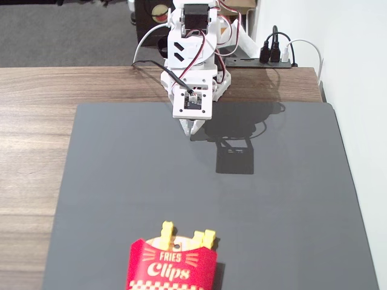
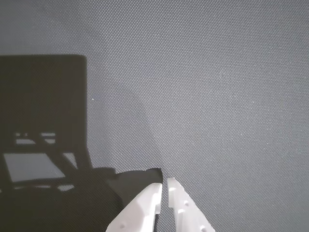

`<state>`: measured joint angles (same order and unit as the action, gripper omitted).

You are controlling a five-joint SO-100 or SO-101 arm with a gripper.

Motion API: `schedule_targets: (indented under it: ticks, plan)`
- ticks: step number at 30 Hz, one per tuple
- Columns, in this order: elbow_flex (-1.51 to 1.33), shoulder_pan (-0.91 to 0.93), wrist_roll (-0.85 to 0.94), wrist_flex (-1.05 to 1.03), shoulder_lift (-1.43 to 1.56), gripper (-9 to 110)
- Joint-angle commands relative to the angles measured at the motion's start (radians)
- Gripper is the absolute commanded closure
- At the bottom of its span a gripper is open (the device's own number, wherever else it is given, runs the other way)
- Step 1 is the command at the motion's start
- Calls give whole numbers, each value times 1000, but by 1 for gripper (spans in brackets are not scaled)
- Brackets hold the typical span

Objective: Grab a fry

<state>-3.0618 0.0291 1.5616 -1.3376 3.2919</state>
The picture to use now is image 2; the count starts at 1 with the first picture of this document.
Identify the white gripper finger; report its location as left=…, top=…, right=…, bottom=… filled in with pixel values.
left=167, top=177, right=217, bottom=232
left=105, top=183, right=163, bottom=232

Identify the dark grey textured mat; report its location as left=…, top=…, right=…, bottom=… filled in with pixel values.
left=0, top=0, right=309, bottom=232

